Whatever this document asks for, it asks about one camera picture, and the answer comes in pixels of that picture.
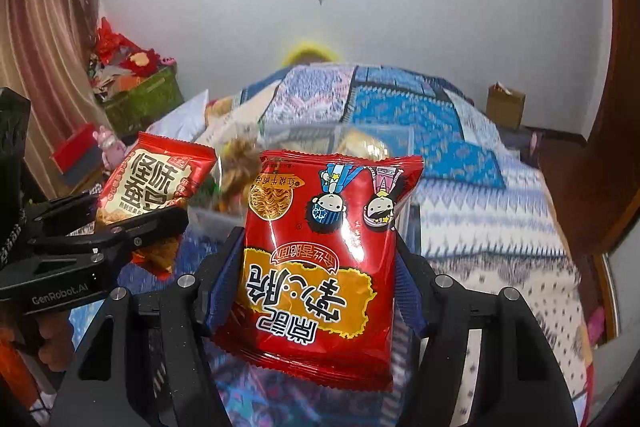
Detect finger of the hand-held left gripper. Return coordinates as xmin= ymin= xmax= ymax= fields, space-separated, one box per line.
xmin=30 ymin=206 xmax=190 ymax=264
xmin=22 ymin=191 xmax=101 ymax=233

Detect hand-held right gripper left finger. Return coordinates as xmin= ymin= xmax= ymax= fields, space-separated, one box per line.
xmin=50 ymin=227 xmax=246 ymax=427

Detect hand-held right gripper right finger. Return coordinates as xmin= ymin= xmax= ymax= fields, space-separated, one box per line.
xmin=395 ymin=239 xmax=593 ymax=427

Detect red orange bean snack packet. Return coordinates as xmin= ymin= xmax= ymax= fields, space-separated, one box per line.
xmin=95 ymin=132 xmax=218 ymax=278

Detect red noodle snack packet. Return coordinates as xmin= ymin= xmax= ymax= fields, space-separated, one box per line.
xmin=215 ymin=149 xmax=426 ymax=393

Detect clear plastic storage box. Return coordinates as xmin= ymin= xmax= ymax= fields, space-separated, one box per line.
xmin=192 ymin=119 xmax=426 ymax=240

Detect clear packet brown twisted snacks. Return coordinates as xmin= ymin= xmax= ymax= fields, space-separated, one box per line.
xmin=217 ymin=134 xmax=266 ymax=212

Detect person's left hand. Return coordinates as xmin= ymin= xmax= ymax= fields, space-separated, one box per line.
xmin=27 ymin=307 xmax=81 ymax=368

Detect red gift box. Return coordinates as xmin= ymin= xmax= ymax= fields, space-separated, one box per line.
xmin=52 ymin=122 xmax=103 ymax=185

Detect pink plush toy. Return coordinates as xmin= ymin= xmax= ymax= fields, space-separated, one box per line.
xmin=92 ymin=124 xmax=128 ymax=168

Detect orange clothing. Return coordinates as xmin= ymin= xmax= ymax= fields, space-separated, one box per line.
xmin=0 ymin=332 xmax=41 ymax=408

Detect blue patterned blanket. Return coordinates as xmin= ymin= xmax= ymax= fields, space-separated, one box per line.
xmin=65 ymin=62 xmax=591 ymax=427

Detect green storage box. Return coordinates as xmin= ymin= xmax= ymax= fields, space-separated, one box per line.
xmin=100 ymin=62 xmax=183 ymax=132

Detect printed cushion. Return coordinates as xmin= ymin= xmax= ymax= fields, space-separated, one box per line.
xmin=205 ymin=97 xmax=251 ymax=132

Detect red plush toy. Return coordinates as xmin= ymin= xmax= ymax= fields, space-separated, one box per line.
xmin=95 ymin=17 xmax=161 ymax=78

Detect striped pink curtain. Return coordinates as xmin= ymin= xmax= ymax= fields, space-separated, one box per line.
xmin=0 ymin=0 xmax=116 ymax=202

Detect cardboard box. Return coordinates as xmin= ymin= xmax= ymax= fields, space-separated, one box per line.
xmin=487 ymin=82 xmax=526 ymax=130

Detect yellow plush object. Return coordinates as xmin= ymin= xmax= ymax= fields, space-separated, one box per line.
xmin=280 ymin=39 xmax=341 ymax=68

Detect brown wooden door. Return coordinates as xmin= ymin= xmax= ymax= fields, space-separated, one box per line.
xmin=582 ymin=0 xmax=640 ymax=268

